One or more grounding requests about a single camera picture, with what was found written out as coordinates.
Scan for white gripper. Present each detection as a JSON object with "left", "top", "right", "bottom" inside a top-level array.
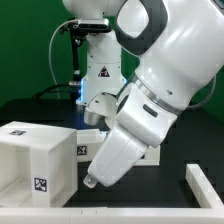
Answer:
[{"left": 83, "top": 125, "right": 148, "bottom": 188}]

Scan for large white drawer housing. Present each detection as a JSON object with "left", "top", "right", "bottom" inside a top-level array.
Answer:
[{"left": 0, "top": 122, "right": 78, "bottom": 208}]

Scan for white drawer box with knob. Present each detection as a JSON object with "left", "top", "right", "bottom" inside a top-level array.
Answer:
[{"left": 136, "top": 147, "right": 160, "bottom": 166}]

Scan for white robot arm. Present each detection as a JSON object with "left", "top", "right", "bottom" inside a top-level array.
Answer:
[{"left": 62, "top": 0, "right": 224, "bottom": 187}]

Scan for small white drawer box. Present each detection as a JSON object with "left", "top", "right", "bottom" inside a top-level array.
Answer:
[{"left": 77, "top": 129, "right": 108, "bottom": 162}]

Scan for white L-shaped table fence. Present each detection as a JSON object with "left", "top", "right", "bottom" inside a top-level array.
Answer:
[{"left": 0, "top": 164, "right": 224, "bottom": 224}]

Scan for black cables at base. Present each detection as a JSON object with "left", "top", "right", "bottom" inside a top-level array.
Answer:
[{"left": 31, "top": 82, "right": 82, "bottom": 101}]

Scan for black camera stand pole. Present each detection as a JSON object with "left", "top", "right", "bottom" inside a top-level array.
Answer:
[{"left": 69, "top": 23, "right": 83, "bottom": 101}]

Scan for black camera on stand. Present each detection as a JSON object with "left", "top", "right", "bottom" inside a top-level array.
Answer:
[{"left": 78, "top": 19, "right": 111, "bottom": 33}]

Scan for grey cable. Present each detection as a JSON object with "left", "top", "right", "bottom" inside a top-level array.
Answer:
[{"left": 48, "top": 19, "right": 80, "bottom": 87}]

